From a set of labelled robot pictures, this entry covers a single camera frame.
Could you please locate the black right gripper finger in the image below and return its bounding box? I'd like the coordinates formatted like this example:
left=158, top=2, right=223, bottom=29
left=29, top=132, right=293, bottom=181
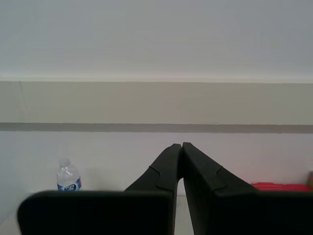
left=182, top=141, right=313, bottom=235
left=16, top=143, right=183, bottom=235

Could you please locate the red plastic tool case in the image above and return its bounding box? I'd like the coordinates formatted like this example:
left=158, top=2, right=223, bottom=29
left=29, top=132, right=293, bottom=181
left=250, top=182, right=313, bottom=192

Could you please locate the clear plastic water bottle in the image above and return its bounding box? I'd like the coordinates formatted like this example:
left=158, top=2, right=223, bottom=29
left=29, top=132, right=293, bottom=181
left=56, top=158, right=83, bottom=192

